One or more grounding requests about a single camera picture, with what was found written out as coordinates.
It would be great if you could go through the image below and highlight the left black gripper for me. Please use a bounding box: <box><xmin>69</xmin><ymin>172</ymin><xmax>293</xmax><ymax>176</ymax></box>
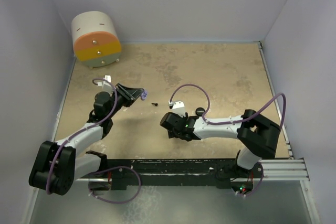
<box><xmin>106</xmin><ymin>83</ymin><xmax>142</xmax><ymax>119</ymax></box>

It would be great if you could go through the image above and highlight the purple earbud charging case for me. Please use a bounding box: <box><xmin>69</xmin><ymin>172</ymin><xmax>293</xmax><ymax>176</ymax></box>
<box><xmin>141</xmin><ymin>90</ymin><xmax>148</xmax><ymax>101</ymax></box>

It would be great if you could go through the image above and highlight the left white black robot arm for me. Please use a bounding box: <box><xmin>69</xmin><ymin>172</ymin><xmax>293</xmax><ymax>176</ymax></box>
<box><xmin>28</xmin><ymin>83</ymin><xmax>147</xmax><ymax>195</ymax></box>

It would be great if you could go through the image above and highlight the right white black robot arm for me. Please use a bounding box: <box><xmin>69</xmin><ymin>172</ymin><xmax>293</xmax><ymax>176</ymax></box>
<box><xmin>160</xmin><ymin>110</ymin><xmax>280</xmax><ymax>177</ymax></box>

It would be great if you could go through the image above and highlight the black earbud charging case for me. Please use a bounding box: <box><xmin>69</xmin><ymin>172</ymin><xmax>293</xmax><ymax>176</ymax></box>
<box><xmin>195</xmin><ymin>107</ymin><xmax>205</xmax><ymax>116</ymax></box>

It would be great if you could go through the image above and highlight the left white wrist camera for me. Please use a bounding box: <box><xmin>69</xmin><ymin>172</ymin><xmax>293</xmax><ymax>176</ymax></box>
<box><xmin>96</xmin><ymin>75</ymin><xmax>112</xmax><ymax>90</ymax></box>

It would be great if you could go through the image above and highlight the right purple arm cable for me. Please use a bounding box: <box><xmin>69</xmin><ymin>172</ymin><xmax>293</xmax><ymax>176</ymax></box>
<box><xmin>170</xmin><ymin>84</ymin><xmax>286</xmax><ymax>135</ymax></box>

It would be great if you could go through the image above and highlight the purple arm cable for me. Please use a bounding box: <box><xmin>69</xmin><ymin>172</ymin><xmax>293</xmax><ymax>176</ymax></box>
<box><xmin>46</xmin><ymin>78</ymin><xmax>118</xmax><ymax>195</ymax></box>
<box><xmin>170</xmin><ymin>84</ymin><xmax>286</xmax><ymax>135</ymax></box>

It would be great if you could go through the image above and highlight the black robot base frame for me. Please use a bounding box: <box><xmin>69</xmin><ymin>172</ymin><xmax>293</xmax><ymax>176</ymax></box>
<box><xmin>75</xmin><ymin>151</ymin><xmax>264</xmax><ymax>193</ymax></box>

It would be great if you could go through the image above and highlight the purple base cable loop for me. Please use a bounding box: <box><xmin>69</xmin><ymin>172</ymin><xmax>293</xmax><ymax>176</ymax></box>
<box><xmin>88</xmin><ymin>165</ymin><xmax>143</xmax><ymax>204</ymax></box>

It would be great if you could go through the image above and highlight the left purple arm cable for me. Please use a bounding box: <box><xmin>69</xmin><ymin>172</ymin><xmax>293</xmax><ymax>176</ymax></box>
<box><xmin>46</xmin><ymin>78</ymin><xmax>118</xmax><ymax>195</ymax></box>

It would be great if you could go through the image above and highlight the aluminium extrusion rail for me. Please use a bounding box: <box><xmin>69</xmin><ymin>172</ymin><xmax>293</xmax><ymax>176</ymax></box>
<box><xmin>261</xmin><ymin>158</ymin><xmax>310</xmax><ymax>181</ymax></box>

